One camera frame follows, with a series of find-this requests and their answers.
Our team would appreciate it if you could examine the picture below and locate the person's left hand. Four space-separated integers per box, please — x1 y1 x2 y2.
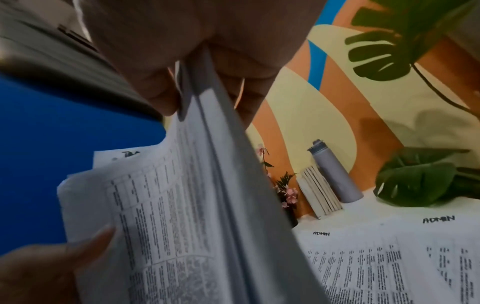
0 227 116 304

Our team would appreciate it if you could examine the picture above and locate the person's right hand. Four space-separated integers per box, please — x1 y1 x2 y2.
73 0 329 127

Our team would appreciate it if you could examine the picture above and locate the stack of printed papers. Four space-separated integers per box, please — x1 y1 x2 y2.
56 49 333 304

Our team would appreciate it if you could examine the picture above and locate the grey slatted shutter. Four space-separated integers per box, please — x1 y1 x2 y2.
0 0 163 121

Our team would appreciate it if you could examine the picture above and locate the blue partition panel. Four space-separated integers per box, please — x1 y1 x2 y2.
0 71 168 256

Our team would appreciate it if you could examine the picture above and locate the white sheet with logo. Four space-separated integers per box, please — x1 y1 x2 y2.
92 146 166 172

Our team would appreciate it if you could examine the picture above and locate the vase with pink flowers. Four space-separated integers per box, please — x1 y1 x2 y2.
256 143 301 229

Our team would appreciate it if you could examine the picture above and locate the grey water bottle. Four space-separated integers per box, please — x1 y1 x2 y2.
308 138 365 204

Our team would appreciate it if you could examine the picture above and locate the row of white books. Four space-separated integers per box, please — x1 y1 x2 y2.
295 164 344 220

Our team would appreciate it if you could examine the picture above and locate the green monstera plant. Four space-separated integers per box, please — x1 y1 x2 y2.
344 0 480 207

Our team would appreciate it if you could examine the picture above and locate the printed paper sheet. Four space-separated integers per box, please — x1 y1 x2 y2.
375 205 480 304
294 224 428 304

